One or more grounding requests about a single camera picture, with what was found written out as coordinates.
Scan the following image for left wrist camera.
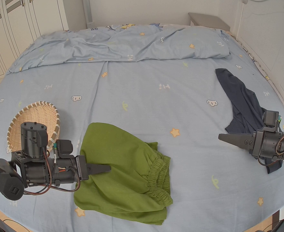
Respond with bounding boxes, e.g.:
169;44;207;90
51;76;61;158
53;139;73;159

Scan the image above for grey bedside table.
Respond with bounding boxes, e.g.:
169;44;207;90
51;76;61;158
188;12;230;31

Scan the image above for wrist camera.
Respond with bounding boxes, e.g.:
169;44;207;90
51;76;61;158
263;110;281;132
53;139;73;159

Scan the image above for pale blue quilt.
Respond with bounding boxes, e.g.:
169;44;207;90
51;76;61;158
7;23;232;75

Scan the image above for white wardrobe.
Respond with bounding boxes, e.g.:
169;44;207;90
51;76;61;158
0;0;69;84

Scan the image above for round woven basket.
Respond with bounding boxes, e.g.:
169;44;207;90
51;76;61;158
7;101;60;154

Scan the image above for bed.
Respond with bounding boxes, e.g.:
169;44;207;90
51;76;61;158
0;0;284;232

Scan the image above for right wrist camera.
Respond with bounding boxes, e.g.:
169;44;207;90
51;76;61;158
263;110;281;132

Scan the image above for dark blue garment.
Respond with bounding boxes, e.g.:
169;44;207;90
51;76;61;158
215;68;284;174

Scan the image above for green shorts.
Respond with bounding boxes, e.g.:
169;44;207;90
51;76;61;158
74;122;174;225

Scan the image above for grey vertical wall duct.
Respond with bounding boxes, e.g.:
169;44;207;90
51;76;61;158
80;0;94;29

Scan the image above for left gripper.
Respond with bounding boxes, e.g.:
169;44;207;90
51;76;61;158
26;155;89;187

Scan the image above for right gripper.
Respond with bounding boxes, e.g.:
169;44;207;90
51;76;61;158
252;130;284;162

